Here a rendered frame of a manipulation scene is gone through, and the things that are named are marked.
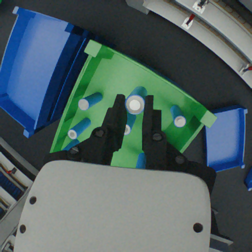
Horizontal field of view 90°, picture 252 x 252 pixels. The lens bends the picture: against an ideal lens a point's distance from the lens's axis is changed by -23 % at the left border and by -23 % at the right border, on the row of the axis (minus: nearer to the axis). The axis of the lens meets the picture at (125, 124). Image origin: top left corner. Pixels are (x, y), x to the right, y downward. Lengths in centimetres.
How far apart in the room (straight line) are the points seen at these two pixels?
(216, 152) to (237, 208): 55
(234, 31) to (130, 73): 30
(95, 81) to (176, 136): 18
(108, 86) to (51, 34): 24
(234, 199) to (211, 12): 102
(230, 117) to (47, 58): 75
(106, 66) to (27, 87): 29
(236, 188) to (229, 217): 30
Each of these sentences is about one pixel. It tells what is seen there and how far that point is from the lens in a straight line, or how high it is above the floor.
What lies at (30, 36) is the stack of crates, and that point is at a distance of 51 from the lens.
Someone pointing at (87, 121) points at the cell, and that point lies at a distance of 31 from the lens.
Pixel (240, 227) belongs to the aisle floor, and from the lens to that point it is 152.
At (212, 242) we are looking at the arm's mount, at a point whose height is 31.
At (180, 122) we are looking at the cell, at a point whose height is 47.
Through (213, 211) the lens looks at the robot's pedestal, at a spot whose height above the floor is 2.
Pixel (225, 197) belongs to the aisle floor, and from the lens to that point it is 109.
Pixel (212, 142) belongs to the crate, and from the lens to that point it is 80.
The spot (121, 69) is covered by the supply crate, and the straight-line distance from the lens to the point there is 29.
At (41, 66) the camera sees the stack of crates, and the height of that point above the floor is 32.
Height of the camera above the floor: 68
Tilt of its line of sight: 68 degrees down
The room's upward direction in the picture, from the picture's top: 151 degrees counter-clockwise
